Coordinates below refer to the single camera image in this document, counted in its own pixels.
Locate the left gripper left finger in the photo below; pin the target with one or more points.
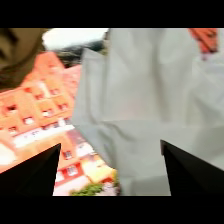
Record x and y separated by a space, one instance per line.
30 176

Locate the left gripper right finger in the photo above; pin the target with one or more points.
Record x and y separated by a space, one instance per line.
193 176

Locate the white long-sleeved shirt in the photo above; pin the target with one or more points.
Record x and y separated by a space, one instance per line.
143 100

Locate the brown garment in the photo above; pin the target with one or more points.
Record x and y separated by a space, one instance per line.
16 56

